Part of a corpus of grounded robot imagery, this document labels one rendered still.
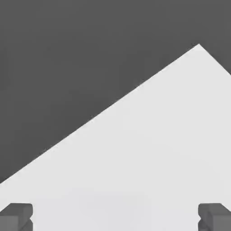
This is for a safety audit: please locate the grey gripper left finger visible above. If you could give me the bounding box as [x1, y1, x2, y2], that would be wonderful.
[0, 203, 34, 231]

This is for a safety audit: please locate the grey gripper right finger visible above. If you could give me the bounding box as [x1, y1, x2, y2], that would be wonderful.
[198, 203, 231, 231]

